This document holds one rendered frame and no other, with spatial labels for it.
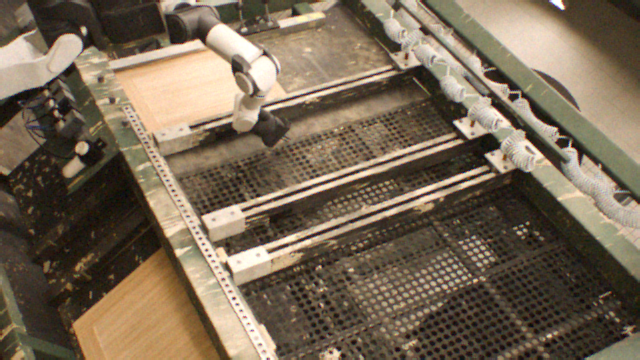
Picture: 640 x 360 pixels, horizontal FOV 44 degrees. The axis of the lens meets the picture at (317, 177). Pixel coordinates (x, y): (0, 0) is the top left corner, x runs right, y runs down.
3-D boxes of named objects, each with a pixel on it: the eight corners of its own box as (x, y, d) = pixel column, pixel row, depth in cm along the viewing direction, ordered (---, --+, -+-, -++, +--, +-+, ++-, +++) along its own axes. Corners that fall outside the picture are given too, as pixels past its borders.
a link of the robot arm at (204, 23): (201, 30, 244) (172, 9, 249) (198, 55, 249) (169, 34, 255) (229, 21, 251) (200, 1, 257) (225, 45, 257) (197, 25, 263)
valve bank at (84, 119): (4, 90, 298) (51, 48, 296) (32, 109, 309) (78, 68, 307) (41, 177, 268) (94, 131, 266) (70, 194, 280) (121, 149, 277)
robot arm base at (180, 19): (185, 55, 251) (186, 21, 244) (158, 39, 257) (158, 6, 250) (220, 43, 260) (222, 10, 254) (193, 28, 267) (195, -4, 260)
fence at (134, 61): (108, 70, 315) (107, 61, 312) (319, 18, 351) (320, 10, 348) (112, 77, 312) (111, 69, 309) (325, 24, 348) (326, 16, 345)
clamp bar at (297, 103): (151, 143, 287) (146, 90, 270) (424, 64, 332) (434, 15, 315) (161, 160, 281) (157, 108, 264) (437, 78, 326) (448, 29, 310)
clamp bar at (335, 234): (223, 268, 249) (222, 216, 232) (519, 160, 295) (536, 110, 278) (236, 291, 243) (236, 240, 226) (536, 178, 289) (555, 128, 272)
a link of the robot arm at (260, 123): (247, 136, 276) (225, 124, 267) (249, 107, 280) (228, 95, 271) (273, 129, 270) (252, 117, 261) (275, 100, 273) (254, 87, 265)
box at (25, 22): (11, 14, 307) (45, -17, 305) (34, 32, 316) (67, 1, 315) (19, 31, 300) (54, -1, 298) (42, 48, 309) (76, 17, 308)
